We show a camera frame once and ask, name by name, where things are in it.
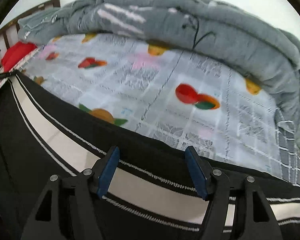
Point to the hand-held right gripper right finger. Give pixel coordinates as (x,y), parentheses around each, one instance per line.
(197,175)

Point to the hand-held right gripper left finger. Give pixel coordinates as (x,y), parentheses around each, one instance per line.
(107,175)

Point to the black pants with white stripe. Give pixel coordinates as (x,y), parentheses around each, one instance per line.
(27,155)

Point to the red pillow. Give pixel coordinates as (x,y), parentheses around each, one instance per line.
(17,53)

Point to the dark wooden headboard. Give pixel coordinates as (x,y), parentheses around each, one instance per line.
(50,3)

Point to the grey checked cloth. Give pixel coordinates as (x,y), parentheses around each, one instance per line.
(287,150)

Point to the grey quilt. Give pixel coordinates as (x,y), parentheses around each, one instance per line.
(215,35)

